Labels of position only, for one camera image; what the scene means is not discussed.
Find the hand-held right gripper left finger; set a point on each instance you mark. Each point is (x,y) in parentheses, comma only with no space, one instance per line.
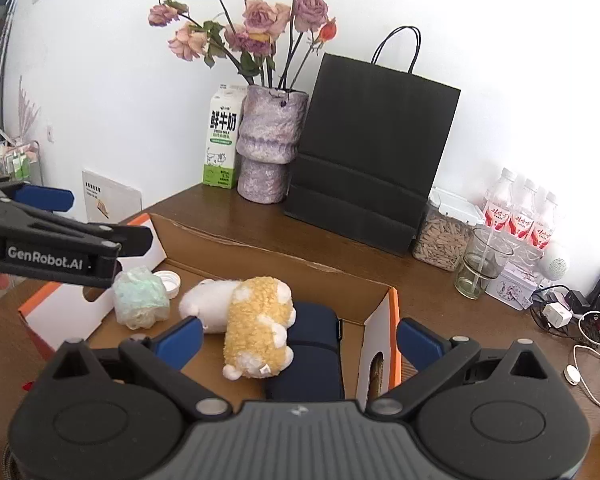
(182,337)

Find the black paper bag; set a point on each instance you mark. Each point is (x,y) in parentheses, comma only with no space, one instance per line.
(370,150)

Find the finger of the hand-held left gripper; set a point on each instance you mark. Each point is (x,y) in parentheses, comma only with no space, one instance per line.
(130,240)
(45,197)

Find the white round speaker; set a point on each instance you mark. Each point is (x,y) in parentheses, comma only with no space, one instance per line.
(555,260)

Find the clear jar of seeds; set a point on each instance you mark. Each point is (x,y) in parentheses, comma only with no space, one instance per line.
(440,240)

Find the white and yellow plush toy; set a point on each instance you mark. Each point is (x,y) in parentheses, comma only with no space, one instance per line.
(255,320)

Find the white wall socket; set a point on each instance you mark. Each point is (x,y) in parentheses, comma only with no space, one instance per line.
(50,133)

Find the purple mottled vase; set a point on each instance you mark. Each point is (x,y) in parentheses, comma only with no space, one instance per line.
(270,130)

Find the white printed tin box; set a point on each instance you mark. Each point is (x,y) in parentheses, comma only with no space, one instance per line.
(512,287)

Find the light green packet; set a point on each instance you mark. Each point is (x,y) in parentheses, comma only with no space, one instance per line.
(140,297)

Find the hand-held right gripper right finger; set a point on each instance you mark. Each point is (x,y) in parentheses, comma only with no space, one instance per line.
(417,345)

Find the white and green milk carton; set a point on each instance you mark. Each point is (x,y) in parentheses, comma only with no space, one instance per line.
(222,135)

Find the red cardboard box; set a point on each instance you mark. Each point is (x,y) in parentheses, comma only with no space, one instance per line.
(320,290)

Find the navy blue pouch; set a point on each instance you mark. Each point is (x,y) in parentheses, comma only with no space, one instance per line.
(315,345)

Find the white charger plug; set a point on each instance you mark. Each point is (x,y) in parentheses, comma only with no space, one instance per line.
(556,316)

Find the red label water bottle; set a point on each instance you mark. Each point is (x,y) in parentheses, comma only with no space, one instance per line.
(499,205)
(544,230)
(522,220)

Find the pink dried grass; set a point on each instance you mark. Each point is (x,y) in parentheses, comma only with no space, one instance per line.
(27,110)

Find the white plastic bottle cap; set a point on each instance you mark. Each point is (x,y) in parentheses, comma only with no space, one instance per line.
(169,282)

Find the dried pink roses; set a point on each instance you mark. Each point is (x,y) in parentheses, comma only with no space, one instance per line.
(260,15)

